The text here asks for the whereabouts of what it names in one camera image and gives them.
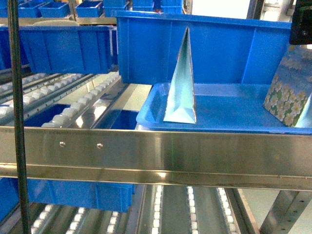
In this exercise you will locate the large blue plastic bin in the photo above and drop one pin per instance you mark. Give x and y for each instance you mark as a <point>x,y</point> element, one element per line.
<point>234,61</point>

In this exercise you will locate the blue bin left neighbour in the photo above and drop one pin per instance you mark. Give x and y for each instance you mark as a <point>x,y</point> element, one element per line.
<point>68,49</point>

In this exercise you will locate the flower gift bag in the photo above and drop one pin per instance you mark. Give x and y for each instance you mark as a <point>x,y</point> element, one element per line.
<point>289,97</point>
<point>180,106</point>

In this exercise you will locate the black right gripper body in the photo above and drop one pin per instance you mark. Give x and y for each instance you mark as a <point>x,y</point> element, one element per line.
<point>301,28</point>

